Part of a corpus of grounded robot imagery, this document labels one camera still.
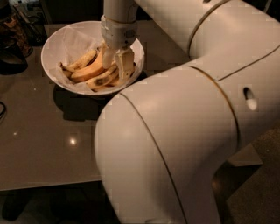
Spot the black wire basket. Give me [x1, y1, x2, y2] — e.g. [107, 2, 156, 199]
[21, 15, 47, 46]

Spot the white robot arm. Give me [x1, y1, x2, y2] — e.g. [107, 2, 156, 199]
[94, 0, 280, 224]

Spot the small banana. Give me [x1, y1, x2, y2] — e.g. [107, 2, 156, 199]
[62, 70, 72, 78]
[130, 62, 136, 77]

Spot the white bowl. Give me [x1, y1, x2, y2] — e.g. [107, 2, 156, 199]
[40, 20, 146, 97]

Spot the upper left spotted banana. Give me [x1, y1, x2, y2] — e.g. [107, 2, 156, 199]
[59, 50, 97, 73]

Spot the small left banana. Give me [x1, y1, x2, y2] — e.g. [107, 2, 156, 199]
[62, 70, 72, 78]

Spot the black cable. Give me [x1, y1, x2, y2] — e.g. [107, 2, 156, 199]
[0, 101, 7, 120]

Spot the patterned brown jar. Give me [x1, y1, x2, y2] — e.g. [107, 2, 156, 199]
[0, 11, 32, 58]

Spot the dark cabinet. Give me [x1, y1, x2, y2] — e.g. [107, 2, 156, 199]
[39, 0, 103, 24]

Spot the black kettle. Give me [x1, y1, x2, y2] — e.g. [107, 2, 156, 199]
[0, 38, 28, 75]

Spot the large orange-yellow banana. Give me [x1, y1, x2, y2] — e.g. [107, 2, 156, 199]
[70, 50, 104, 82]

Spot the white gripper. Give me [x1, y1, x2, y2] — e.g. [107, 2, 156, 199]
[101, 16, 137, 81]

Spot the long spotted banana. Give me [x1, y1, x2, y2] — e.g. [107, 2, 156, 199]
[86, 65, 119, 90]

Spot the small right banana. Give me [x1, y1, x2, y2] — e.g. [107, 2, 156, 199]
[130, 62, 136, 77]

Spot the lower right banana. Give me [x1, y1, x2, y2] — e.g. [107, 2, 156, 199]
[108, 77, 120, 87]

